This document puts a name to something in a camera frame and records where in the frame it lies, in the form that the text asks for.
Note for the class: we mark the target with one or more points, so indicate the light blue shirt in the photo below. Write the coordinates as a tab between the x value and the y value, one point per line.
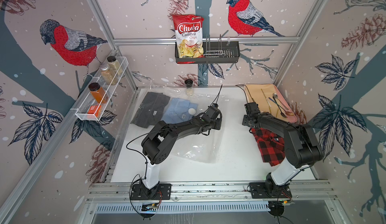
177	111

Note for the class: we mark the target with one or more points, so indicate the clear acrylic wall shelf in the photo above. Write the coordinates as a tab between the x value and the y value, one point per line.
81	112

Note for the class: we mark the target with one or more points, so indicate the small orange box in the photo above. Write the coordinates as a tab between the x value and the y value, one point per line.
95	110

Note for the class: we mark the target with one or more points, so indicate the red black plaid shirt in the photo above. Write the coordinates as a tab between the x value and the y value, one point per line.
271	146

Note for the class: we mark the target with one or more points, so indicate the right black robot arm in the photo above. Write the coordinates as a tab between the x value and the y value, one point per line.
301	147

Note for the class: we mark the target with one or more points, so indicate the red cassava chips bag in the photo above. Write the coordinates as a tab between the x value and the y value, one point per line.
189	36

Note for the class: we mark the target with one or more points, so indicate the spice jar on table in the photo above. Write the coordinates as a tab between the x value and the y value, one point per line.
189	87

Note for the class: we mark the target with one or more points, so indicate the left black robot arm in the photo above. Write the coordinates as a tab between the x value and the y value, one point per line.
158	143

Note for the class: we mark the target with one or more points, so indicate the spice jar black lid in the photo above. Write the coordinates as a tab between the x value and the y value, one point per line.
114	64

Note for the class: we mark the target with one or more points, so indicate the orange spice jar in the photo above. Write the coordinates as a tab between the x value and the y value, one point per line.
98	93

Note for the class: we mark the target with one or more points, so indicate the clear plastic vacuum bag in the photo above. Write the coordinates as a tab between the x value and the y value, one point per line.
199	148

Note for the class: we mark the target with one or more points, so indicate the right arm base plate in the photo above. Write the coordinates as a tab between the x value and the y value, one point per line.
261	190

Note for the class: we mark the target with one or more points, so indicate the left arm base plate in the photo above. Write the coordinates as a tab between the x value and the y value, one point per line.
160	191

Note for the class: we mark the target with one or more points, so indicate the spice jar silver lid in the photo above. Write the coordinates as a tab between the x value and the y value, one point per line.
108	74

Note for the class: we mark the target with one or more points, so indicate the silver spoon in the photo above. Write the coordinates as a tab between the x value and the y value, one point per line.
277	100

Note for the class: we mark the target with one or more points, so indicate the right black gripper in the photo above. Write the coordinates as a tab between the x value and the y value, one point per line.
244	120

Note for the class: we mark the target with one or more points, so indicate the white bag valve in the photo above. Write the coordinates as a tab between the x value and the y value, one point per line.
192	111

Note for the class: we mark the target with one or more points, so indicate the pink tray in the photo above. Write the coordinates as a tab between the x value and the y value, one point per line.
291	117

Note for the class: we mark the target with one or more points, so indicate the black wire wall basket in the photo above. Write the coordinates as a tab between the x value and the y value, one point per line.
210	52

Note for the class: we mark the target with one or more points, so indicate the dark grey pinstripe shirt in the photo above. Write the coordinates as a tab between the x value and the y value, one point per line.
151	110

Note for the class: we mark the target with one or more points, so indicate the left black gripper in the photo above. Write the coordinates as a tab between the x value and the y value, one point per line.
219	122

